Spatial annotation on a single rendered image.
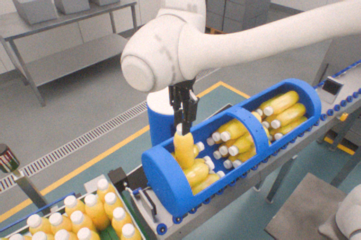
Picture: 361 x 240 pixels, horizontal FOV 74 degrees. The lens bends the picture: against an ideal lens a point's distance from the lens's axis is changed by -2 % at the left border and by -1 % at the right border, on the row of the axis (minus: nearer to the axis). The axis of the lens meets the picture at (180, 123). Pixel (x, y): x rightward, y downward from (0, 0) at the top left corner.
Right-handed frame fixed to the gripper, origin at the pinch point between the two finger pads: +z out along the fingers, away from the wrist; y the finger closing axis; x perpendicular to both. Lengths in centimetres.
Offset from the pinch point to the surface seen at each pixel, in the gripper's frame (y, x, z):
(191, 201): -14.5, 6.0, 24.6
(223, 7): 255, -268, 82
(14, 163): 33, 53, 18
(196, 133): 12.9, -17.6, 27.3
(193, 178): -8.2, 0.5, 22.7
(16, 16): 294, 24, 48
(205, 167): -6.8, -6.7, 22.5
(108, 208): 3.3, 31.2, 30.1
